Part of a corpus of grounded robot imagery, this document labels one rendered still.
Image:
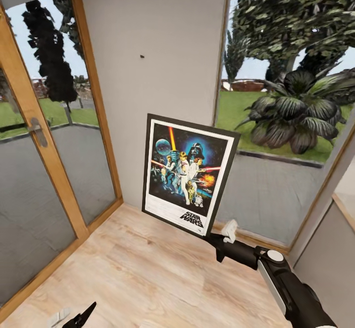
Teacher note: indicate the door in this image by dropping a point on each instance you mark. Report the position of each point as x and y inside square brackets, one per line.
[58, 175]

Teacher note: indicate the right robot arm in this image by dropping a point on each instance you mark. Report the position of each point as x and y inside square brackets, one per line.
[297, 301]

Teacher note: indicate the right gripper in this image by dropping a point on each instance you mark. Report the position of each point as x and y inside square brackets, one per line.
[225, 249]

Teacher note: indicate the fixed window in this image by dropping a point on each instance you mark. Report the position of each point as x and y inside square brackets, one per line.
[287, 84]

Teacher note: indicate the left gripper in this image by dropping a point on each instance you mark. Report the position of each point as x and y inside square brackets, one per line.
[80, 320]

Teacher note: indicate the poster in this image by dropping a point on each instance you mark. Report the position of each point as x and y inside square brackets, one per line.
[186, 167]

